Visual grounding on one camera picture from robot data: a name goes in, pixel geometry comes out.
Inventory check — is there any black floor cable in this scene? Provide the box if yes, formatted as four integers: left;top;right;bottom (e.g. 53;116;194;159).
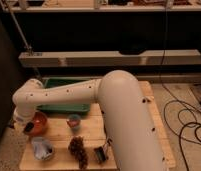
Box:
159;6;201;171

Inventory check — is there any red bowl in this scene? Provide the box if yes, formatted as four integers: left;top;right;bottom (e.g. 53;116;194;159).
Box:
24;112;48;136

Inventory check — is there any brown pine cone bunch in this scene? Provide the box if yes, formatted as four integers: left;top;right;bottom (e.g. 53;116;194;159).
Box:
68;137;88;170

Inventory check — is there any white lower shelf beam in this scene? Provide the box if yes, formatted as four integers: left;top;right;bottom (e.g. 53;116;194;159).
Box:
19;50;201;68

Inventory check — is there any grey diagonal metal rod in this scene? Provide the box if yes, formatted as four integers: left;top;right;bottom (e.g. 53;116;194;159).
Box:
0;0;34;55

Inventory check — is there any wooden pallet board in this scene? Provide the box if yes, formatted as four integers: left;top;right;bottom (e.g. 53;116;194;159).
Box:
19;81;176;171

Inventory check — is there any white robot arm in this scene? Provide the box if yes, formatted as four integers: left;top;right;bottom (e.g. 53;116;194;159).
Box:
12;70;168;171

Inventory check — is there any white upper shelf beam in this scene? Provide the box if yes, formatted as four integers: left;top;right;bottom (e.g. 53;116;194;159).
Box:
0;0;201;12

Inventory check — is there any small teal cup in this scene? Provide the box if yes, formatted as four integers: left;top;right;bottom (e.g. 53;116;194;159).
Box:
67;114;81;128

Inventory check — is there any black binder clip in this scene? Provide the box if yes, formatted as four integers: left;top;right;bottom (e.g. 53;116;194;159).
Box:
94;147;108;164

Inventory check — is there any white shelf beam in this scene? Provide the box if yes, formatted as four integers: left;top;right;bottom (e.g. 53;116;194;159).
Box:
0;0;201;12
19;50;201;68

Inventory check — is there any green plastic tray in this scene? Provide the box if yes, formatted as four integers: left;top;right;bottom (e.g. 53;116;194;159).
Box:
36;77;92;115

